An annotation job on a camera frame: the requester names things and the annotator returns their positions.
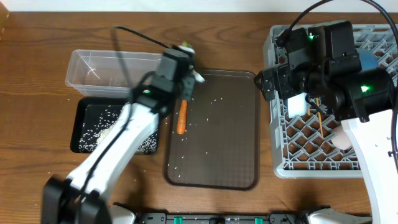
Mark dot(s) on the orange carrot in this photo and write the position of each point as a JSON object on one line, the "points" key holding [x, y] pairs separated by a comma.
{"points": [[182, 117]]}

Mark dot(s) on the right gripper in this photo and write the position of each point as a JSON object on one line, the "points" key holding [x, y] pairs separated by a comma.
{"points": [[281, 74]]}

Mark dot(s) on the dark blue plate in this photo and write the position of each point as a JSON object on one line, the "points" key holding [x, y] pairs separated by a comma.
{"points": [[367, 58]]}

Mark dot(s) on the grey dishwasher rack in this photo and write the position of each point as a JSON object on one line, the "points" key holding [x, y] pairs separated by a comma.
{"points": [[298, 150]]}

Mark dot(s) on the brown serving tray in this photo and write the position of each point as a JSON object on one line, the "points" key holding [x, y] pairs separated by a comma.
{"points": [[220, 146]]}

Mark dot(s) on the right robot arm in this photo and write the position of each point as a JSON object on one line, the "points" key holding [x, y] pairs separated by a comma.
{"points": [[331, 113]]}

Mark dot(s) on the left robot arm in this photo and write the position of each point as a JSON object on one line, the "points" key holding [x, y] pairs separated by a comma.
{"points": [[83, 196]]}

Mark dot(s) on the cooked white rice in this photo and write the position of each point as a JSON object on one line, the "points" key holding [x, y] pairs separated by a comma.
{"points": [[97, 123]]}

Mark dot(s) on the clear plastic bin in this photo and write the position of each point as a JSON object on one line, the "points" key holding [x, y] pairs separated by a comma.
{"points": [[99, 73]]}

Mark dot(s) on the black waste tray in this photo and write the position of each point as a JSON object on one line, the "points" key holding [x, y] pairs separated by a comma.
{"points": [[80, 114]]}

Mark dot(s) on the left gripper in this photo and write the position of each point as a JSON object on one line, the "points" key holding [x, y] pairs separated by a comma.
{"points": [[188, 78]]}

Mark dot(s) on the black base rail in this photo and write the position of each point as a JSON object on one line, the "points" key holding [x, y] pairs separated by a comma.
{"points": [[163, 218]]}

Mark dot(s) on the light blue rice bowl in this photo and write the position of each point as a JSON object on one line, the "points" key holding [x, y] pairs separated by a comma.
{"points": [[297, 105]]}

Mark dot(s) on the white napkin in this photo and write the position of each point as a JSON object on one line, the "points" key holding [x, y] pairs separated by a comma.
{"points": [[191, 53]]}

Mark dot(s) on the green snack wrapper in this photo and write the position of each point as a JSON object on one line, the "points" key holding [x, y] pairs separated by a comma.
{"points": [[186, 44]]}

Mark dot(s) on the small pink cup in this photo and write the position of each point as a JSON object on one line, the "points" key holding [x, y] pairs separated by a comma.
{"points": [[341, 140]]}

